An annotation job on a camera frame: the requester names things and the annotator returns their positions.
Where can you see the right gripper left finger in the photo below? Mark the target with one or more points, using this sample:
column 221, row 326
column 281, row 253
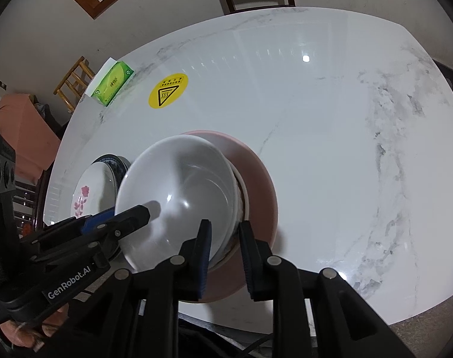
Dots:
column 194, row 269

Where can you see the bamboo chair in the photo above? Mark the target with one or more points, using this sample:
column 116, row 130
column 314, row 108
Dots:
column 73, row 85

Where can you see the yellow blue cartoon bowl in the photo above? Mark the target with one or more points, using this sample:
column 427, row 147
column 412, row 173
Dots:
column 181, row 180

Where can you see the green tissue box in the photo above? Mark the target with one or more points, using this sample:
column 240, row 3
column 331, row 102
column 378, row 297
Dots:
column 111, row 77

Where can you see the white pink Rabbit bowl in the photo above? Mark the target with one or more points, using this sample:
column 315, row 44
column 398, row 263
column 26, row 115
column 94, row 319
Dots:
column 230, row 244

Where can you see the large blue floral plate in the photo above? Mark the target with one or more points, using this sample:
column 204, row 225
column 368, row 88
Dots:
column 117, row 164

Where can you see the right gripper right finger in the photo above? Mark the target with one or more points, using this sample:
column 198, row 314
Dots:
column 263, row 270

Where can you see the yellow round warning sticker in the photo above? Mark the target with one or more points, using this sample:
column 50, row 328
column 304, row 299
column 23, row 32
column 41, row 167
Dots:
column 168, row 90

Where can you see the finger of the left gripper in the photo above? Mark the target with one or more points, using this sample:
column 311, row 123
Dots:
column 77, row 226
column 107, row 229

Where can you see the left hand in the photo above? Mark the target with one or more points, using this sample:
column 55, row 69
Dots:
column 24, row 337

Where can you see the dark wooden side chair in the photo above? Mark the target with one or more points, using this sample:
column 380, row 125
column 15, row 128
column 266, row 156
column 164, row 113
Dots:
column 29, row 202

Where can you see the white plate pink flowers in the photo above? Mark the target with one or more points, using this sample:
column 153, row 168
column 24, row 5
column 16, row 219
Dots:
column 95, row 191

